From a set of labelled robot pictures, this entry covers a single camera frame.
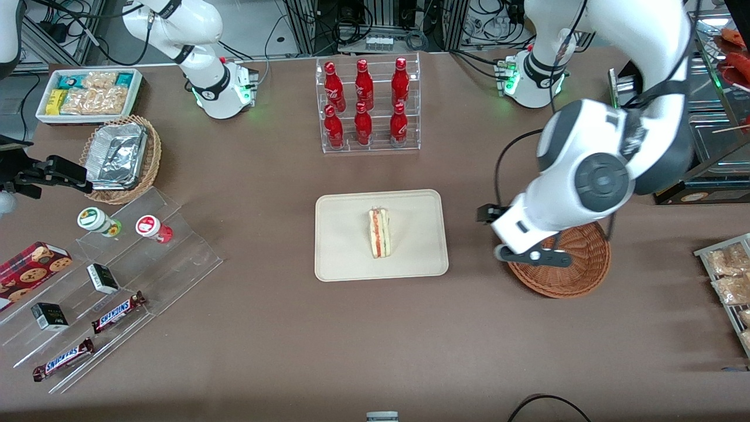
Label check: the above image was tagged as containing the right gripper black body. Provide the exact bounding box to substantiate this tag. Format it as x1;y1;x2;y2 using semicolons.
0;134;50;176

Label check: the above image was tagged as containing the triangular sandwich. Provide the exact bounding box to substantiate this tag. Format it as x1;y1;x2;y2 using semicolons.
367;206;393;259

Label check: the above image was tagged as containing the silver foil tray stack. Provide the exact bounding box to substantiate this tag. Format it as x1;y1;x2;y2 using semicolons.
86;122;148;191

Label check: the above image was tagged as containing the brown wicker basket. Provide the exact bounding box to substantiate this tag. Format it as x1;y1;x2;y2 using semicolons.
507;220;612;300

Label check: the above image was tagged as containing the light wicker basket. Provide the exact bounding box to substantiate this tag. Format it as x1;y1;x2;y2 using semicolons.
79;115;162;205

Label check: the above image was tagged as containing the cream plastic tray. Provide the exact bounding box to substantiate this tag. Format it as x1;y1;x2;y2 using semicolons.
315;189;450;283

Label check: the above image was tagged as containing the green lid jar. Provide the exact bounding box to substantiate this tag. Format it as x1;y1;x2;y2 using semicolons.
77;207;122;238

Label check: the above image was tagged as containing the white plastic bin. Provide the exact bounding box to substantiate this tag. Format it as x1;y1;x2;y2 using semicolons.
35;67;144;127

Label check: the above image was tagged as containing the clear bag of crackers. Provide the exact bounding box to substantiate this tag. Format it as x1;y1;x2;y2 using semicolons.
82;71;119;91
60;87;128;115

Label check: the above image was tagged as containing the red tartan cookie box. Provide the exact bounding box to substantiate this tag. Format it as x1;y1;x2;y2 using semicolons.
0;241;73;297

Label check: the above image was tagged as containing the red lid jar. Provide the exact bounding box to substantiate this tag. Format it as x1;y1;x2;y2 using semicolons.
135;215;174;244

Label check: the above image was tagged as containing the small black carton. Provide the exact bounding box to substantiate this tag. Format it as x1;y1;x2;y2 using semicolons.
87;263;120;295
30;302;70;332

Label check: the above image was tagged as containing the red cola bottle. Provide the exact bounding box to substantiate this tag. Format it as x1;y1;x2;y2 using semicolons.
324;104;345;149
391;57;410;107
354;102;373;146
324;61;346;113
390;102;408;147
355;59;374;111

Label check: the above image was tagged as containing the Snickers chocolate bar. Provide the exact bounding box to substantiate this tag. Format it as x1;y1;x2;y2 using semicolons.
32;337;95;383
91;291;147;335

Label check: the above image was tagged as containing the clear acrylic tiered stand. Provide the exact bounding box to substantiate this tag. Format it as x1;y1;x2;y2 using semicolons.
0;186;224;394

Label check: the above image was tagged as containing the clear acrylic bottle rack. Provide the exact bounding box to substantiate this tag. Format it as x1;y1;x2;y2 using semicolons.
315;53;421;154

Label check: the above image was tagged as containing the black box device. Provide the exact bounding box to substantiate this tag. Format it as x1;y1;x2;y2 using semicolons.
608;59;645;109

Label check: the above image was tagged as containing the glass display cabinet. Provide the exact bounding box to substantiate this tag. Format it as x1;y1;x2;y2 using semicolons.
653;0;750;206

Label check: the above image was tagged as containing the metal equipment rack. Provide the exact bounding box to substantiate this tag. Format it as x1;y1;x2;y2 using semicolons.
281;0;469;56

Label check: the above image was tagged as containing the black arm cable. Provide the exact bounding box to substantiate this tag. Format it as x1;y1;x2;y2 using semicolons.
493;129;546;209

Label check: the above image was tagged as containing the black floor cable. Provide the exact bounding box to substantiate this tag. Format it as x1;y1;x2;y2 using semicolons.
507;394;591;422

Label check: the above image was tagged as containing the grey wire tray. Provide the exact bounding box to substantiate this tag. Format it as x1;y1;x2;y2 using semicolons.
694;233;750;358

